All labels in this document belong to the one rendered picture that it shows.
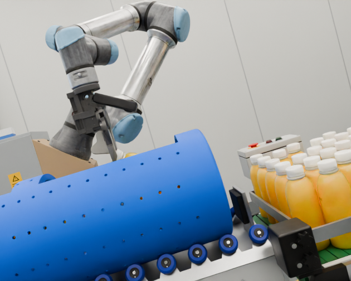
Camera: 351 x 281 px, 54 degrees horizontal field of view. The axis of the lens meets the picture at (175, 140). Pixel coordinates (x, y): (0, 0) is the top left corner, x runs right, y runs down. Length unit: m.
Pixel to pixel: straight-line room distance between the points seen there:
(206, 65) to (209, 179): 3.04
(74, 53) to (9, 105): 2.87
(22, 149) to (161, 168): 1.72
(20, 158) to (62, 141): 1.20
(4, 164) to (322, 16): 3.50
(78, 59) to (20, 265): 0.50
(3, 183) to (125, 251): 1.74
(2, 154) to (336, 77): 3.43
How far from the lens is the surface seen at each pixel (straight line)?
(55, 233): 0.80
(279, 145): 1.21
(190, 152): 0.79
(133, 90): 1.21
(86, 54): 0.94
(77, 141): 1.24
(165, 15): 1.30
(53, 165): 1.23
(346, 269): 0.82
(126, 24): 1.28
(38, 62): 3.75
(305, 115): 4.10
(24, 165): 2.42
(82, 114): 0.92
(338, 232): 0.81
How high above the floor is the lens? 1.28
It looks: 4 degrees down
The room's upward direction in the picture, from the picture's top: 17 degrees counter-clockwise
